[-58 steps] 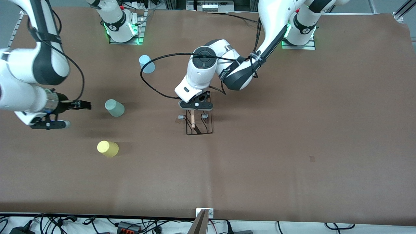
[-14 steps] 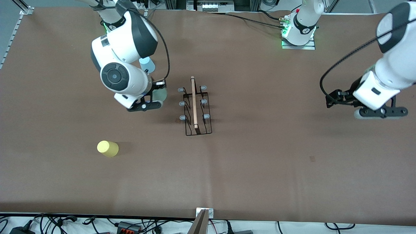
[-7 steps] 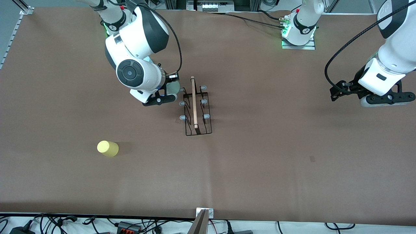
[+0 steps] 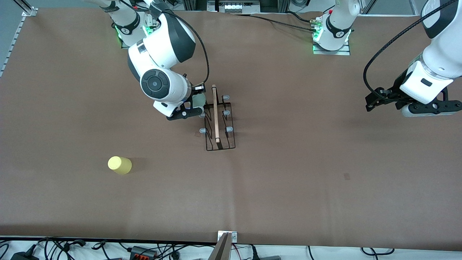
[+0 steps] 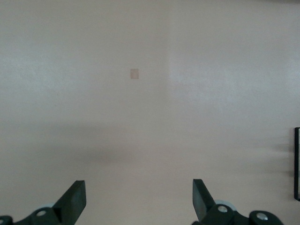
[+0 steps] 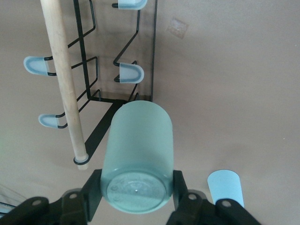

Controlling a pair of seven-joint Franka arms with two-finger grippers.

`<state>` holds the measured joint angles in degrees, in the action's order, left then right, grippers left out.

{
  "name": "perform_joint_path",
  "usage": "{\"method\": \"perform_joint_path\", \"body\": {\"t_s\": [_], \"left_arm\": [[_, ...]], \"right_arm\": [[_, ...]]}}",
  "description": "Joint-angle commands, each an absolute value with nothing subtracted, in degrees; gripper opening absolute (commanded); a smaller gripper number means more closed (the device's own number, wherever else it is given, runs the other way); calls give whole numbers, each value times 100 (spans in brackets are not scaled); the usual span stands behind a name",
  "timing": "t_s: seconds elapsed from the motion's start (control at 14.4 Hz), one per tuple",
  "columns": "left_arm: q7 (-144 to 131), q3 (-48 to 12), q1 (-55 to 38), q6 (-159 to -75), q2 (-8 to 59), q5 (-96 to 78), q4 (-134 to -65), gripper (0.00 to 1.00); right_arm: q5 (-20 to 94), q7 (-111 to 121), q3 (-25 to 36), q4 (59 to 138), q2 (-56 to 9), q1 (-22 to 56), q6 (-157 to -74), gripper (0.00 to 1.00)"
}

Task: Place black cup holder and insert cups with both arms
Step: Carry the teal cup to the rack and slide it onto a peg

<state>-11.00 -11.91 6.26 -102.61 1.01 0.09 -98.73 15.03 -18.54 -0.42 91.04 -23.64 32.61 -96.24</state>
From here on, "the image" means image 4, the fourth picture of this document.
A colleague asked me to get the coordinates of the pale mint green cup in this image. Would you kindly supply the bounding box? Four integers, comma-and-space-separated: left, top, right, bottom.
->
191, 93, 207, 109

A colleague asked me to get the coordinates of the black wire cup holder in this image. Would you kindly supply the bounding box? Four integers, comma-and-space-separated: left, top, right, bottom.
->
199, 84, 236, 151

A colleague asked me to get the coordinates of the yellow plastic cup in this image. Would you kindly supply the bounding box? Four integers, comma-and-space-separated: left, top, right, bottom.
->
108, 156, 132, 175

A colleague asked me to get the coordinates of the white power strip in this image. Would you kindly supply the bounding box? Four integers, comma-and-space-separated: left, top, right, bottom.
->
218, 1, 254, 14

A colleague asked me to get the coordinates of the black box with orange buttons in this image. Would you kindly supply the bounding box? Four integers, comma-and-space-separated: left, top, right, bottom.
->
129, 246, 158, 259

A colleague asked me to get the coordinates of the black power adapter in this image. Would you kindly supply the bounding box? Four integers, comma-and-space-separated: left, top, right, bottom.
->
11, 250, 39, 260

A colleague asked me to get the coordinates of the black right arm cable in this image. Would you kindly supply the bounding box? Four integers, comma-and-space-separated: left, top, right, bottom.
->
159, 9, 210, 86

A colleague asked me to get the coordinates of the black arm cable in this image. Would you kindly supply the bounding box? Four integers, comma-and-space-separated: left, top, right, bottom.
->
363, 0, 459, 98
159, 9, 210, 86

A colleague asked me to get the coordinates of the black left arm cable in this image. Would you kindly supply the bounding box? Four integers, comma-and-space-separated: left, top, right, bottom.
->
363, 0, 459, 98

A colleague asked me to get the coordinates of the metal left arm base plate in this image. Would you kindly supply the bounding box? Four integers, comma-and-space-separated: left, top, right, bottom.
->
313, 39, 351, 56

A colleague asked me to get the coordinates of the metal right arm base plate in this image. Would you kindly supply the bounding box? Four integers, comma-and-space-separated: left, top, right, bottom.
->
121, 14, 161, 49

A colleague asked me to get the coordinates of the black cable on table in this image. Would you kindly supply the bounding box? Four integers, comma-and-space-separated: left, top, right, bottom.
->
230, 13, 315, 34
251, 12, 316, 24

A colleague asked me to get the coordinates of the grey metal camera stand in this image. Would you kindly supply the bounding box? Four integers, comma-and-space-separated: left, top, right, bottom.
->
208, 231, 239, 260

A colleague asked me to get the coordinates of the black looped floor cable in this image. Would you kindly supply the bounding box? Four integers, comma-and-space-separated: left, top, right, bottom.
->
360, 247, 396, 256

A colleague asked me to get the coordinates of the slotted metal rail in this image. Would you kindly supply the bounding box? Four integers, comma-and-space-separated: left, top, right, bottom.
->
0, 16, 28, 77

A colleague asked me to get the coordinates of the aluminium extrusion post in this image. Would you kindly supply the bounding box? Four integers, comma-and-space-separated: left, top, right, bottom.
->
14, 0, 38, 17

